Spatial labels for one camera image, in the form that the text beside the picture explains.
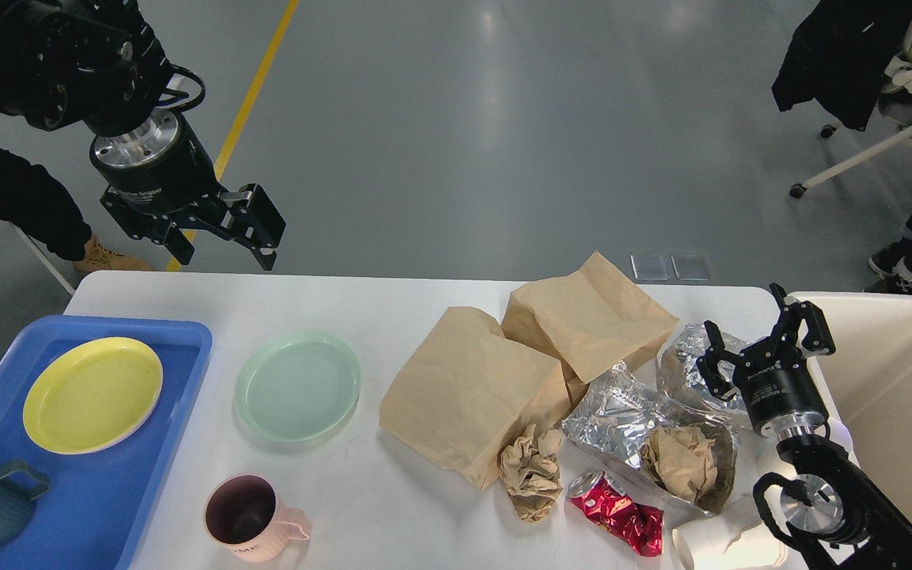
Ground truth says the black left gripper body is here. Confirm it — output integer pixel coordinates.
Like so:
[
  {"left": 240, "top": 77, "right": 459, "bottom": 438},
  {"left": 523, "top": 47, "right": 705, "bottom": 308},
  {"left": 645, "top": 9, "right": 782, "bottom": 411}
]
[{"left": 89, "top": 108, "right": 227, "bottom": 218}]

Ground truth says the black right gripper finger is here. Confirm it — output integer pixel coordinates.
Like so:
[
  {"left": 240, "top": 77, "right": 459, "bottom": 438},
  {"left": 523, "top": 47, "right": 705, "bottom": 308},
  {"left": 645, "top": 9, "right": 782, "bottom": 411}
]
[
  {"left": 696, "top": 320, "right": 745, "bottom": 403},
  {"left": 768, "top": 283, "right": 836, "bottom": 373}
]

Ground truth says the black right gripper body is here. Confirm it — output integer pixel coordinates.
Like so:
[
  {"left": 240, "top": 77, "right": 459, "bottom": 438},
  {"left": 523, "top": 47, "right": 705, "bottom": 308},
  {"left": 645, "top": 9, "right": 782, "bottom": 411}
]
[{"left": 739, "top": 361, "right": 829, "bottom": 438}]

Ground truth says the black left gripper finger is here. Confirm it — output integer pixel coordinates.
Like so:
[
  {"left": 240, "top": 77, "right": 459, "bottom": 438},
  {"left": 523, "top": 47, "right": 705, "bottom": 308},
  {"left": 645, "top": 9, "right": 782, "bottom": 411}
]
[
  {"left": 203, "top": 184, "right": 287, "bottom": 272},
  {"left": 99, "top": 190, "right": 195, "bottom": 264}
]

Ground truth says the mint green plate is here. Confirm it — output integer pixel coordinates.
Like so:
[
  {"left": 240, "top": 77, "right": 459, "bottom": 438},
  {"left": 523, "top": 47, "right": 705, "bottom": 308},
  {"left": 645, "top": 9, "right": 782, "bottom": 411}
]
[{"left": 233, "top": 329, "right": 361, "bottom": 443}]

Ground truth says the pink mug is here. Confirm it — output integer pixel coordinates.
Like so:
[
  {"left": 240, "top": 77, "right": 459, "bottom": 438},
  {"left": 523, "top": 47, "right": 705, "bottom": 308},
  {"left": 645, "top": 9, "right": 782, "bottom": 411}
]
[{"left": 203, "top": 473, "right": 312, "bottom": 564}]

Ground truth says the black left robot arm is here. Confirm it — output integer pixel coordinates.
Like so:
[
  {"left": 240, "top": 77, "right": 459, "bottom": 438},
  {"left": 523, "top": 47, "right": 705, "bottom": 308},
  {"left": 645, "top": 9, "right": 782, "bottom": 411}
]
[{"left": 0, "top": 1, "right": 286, "bottom": 271}]

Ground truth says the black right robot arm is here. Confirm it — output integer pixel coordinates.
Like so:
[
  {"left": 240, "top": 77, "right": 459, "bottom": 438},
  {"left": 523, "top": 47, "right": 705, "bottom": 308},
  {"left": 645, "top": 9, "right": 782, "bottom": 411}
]
[{"left": 696, "top": 283, "right": 912, "bottom": 569}]

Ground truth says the rear silver foil wrapper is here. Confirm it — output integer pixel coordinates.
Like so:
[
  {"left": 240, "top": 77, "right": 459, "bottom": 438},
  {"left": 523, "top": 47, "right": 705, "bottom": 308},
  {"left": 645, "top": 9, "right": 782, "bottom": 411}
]
[{"left": 656, "top": 322, "right": 747, "bottom": 417}]

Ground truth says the tan boot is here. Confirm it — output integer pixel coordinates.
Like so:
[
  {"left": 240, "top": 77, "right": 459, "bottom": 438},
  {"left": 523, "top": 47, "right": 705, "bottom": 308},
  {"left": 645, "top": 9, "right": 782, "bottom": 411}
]
[{"left": 72, "top": 234, "right": 155, "bottom": 275}]

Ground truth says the crumpled paper in foil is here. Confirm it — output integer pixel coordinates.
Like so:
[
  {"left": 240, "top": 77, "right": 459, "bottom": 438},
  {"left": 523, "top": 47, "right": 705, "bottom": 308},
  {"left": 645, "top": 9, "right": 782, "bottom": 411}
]
[{"left": 640, "top": 426, "right": 719, "bottom": 503}]

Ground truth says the beige plastic bin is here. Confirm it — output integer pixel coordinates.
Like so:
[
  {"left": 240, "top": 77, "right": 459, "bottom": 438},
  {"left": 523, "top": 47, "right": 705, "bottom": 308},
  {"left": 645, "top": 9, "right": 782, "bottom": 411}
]
[{"left": 797, "top": 292, "right": 912, "bottom": 522}]

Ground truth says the silver foil bag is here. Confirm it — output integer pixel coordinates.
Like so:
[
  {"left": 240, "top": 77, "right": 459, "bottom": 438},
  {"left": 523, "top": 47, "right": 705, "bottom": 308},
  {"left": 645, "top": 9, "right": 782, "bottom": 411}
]
[{"left": 560, "top": 362, "right": 737, "bottom": 517}]

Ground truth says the right clear floor plate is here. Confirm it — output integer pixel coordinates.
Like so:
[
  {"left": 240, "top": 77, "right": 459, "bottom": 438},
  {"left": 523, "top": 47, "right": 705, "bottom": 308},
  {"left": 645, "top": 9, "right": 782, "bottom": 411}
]
[{"left": 671, "top": 255, "right": 712, "bottom": 282}]

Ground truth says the clear floor plate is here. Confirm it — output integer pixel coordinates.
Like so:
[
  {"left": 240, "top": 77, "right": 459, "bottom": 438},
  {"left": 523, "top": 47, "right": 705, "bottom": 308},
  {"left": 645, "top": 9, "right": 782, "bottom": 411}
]
[
  {"left": 671, "top": 255, "right": 712, "bottom": 282},
  {"left": 630, "top": 255, "right": 671, "bottom": 282}
]

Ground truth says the rear brown paper bag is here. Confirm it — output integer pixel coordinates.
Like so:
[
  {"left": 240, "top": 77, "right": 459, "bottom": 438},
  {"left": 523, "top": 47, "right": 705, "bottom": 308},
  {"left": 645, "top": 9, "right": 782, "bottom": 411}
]
[{"left": 502, "top": 252, "right": 679, "bottom": 405}]

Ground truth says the left clear floor plate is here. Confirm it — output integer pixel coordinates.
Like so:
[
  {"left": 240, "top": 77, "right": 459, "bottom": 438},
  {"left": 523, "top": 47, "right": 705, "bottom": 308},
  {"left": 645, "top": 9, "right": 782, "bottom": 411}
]
[{"left": 630, "top": 255, "right": 671, "bottom": 282}]

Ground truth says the white paper cup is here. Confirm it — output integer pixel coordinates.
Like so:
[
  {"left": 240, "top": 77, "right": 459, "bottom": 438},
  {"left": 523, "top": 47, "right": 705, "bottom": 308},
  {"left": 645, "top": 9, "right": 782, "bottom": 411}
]
[{"left": 672, "top": 495, "right": 789, "bottom": 569}]

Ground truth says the crushed red can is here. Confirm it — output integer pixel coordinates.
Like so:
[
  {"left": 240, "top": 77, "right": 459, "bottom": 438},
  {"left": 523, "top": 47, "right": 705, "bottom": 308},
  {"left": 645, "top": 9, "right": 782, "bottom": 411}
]
[{"left": 568, "top": 470, "right": 663, "bottom": 558}]

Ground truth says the person in black left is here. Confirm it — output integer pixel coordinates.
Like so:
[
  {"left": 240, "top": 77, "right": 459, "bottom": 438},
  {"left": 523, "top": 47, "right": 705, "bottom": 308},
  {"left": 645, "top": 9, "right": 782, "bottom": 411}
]
[{"left": 0, "top": 148, "right": 92, "bottom": 262}]

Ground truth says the yellow plate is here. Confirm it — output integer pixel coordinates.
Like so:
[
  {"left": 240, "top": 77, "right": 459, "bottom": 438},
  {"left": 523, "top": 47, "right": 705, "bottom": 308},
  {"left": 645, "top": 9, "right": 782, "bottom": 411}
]
[{"left": 22, "top": 336, "right": 163, "bottom": 455}]

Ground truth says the crumpled brown paper ball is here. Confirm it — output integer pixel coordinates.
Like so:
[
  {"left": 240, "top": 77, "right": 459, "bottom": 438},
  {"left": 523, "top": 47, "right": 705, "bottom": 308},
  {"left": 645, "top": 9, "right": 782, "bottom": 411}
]
[{"left": 500, "top": 424, "right": 562, "bottom": 523}]

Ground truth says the large brown paper bag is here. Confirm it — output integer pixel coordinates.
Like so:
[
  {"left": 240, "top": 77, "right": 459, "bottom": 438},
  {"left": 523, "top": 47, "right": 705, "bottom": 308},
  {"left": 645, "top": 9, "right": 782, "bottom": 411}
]
[{"left": 379, "top": 306, "right": 571, "bottom": 490}]

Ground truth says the black jacket on chair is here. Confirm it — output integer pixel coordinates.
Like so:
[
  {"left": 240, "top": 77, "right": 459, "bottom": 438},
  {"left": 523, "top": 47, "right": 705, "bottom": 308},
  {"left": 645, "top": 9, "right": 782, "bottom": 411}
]
[{"left": 771, "top": 1, "right": 912, "bottom": 131}]

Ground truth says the blue plastic tray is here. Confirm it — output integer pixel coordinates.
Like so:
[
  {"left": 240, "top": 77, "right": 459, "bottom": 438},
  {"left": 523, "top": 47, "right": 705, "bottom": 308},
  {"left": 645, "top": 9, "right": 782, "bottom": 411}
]
[{"left": 0, "top": 315, "right": 212, "bottom": 569}]

